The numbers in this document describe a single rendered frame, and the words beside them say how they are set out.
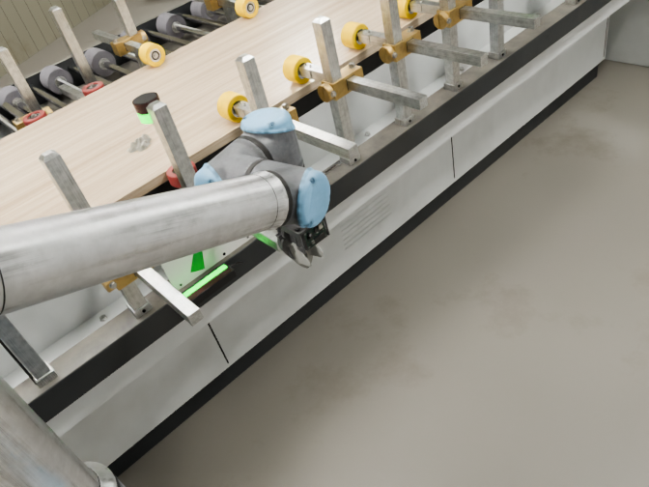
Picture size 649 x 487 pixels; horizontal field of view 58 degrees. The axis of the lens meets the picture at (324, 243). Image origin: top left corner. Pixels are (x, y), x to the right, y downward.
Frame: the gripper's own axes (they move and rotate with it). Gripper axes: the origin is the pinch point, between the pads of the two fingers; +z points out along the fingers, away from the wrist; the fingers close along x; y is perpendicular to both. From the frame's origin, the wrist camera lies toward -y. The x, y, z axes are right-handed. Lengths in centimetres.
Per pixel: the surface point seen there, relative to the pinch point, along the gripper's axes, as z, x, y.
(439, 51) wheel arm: -12, 73, -20
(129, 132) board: -7, 2, -83
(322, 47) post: -24, 44, -35
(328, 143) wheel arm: -12.9, 23.4, -13.2
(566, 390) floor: 83, 57, 33
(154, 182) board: -6, -7, -52
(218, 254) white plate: 10.8, -5.6, -32.5
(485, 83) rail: 16, 108, -31
